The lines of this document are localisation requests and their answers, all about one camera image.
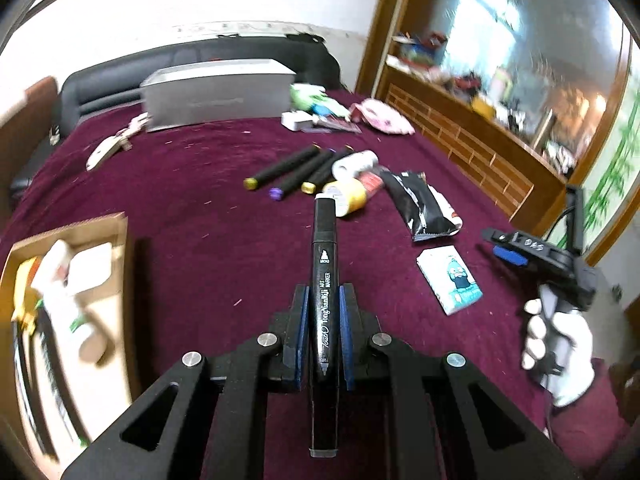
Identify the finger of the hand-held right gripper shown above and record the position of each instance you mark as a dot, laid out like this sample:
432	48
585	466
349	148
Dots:
497	236
509	256

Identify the black marker olive end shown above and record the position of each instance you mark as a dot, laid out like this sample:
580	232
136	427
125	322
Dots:
325	172

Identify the black marker yellow end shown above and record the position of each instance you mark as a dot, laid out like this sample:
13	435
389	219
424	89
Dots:
280	167

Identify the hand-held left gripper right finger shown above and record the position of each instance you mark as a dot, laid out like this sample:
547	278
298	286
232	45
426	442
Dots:
348	340

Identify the person's right forearm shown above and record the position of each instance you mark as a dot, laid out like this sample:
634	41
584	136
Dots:
590	440

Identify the cartoon print tissue pack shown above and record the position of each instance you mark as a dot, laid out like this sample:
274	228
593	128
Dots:
450	280

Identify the green bamboo poster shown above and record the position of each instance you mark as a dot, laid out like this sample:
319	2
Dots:
615	175

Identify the black marker purple end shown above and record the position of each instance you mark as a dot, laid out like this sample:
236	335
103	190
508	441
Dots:
300	177

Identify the black padded headboard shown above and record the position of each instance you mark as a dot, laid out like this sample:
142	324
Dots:
100	90

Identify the small red packet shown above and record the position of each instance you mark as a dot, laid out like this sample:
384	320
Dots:
371	182

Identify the cardboard box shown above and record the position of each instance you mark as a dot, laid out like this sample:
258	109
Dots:
112	270

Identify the cabinet mirror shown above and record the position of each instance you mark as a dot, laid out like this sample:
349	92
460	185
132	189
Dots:
515	35

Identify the black marker white label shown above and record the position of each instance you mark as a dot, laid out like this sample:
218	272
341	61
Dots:
324	270

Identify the pink patterned small packet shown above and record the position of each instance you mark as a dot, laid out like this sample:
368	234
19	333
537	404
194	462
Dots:
134	126

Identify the shelf clutter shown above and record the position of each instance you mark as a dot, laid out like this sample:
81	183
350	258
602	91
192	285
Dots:
475	85

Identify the black snack bag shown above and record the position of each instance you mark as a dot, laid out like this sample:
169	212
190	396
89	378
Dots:
420	200

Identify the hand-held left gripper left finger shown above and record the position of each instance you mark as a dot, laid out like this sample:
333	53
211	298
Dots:
300	340

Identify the plain white bottle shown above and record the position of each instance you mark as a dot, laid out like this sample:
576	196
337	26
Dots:
355	165

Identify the yellow packet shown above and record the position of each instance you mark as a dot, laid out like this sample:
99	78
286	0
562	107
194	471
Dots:
25	280

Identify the dark red flat packet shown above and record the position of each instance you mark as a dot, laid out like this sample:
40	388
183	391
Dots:
337	125

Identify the teal small packet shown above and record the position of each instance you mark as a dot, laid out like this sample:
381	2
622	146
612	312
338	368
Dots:
327	108

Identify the small white box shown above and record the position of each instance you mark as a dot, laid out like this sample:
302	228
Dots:
295	120

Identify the person's right hand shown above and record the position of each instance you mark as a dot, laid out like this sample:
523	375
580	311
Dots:
580	350

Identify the green packet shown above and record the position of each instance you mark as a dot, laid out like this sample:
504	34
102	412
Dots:
310	95

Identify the grey rectangular box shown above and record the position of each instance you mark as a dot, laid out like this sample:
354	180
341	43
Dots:
215	92

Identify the black flat object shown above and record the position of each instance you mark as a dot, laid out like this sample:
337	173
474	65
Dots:
40	385

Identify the yellow tape roll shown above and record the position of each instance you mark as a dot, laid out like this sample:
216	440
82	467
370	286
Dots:
347	197

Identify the pink plastic bag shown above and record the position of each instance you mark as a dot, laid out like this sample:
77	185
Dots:
382	115

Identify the wooden cabinet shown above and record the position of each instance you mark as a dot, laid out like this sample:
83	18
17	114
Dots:
465	140

